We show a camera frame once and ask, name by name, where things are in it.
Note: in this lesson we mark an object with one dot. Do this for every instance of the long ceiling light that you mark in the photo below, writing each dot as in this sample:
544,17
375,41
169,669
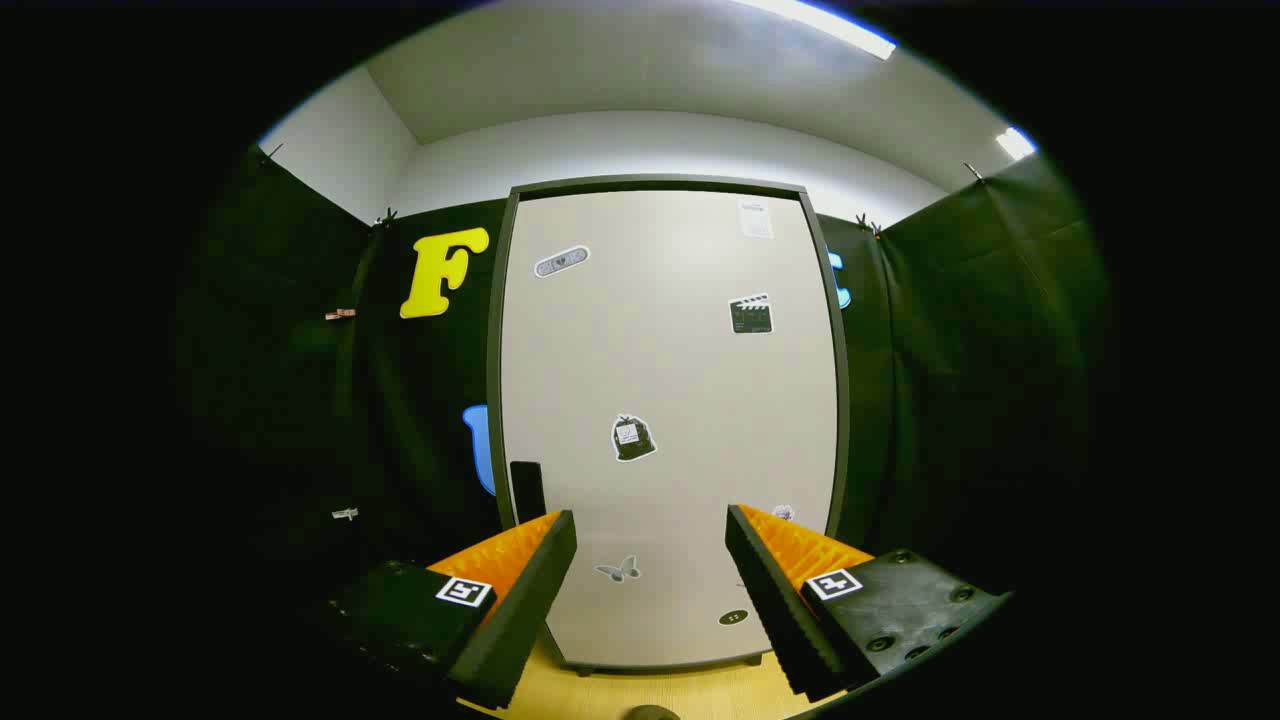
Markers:
840,32
1015,143

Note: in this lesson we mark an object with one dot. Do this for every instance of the black backdrop cloth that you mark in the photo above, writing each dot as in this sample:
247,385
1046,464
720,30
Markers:
280,400

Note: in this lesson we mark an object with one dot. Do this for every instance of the grey shoe cabinet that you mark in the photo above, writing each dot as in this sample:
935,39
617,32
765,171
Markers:
493,400

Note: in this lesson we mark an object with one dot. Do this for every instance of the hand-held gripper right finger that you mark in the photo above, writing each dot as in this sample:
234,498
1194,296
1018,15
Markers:
780,610

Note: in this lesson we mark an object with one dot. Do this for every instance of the white shoe cabinet door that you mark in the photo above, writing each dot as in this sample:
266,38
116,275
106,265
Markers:
660,380

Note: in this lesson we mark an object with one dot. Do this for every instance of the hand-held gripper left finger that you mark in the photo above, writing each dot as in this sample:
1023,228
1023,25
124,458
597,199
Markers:
520,610

